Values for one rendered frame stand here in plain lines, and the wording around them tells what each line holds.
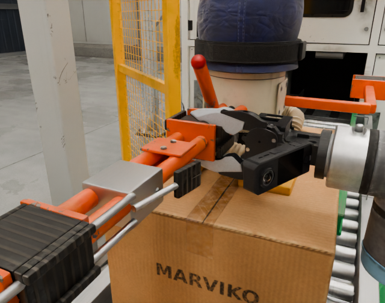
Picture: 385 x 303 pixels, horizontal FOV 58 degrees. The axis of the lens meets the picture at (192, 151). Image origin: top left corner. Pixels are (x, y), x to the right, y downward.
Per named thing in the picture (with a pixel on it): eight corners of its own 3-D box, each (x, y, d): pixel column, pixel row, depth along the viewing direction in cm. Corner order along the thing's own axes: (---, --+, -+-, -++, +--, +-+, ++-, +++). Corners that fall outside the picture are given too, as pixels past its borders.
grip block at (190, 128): (184, 137, 64) (184, 106, 62) (235, 145, 60) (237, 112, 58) (162, 153, 57) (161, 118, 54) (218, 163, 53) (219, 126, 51)
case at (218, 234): (210, 219, 129) (212, 115, 114) (323, 245, 114) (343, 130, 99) (117, 355, 77) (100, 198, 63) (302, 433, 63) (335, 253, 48)
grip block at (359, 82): (350, 91, 100) (353, 74, 98) (383, 94, 96) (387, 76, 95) (349, 97, 93) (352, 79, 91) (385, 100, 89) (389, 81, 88)
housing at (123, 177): (120, 190, 44) (117, 158, 43) (166, 201, 42) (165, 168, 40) (83, 217, 38) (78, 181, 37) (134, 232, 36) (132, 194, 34)
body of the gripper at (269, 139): (253, 153, 60) (327, 165, 55) (237, 172, 53) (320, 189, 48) (257, 110, 57) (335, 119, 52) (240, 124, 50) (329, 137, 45)
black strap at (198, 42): (216, 50, 89) (216, 34, 87) (310, 55, 80) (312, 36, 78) (176, 61, 70) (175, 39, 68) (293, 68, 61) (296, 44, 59)
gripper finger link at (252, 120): (218, 126, 54) (268, 150, 52) (213, 130, 53) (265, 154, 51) (227, 99, 52) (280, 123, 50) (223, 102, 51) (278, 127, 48)
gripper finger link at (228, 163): (206, 163, 63) (254, 157, 58) (192, 176, 58) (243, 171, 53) (201, 146, 62) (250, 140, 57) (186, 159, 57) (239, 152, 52)
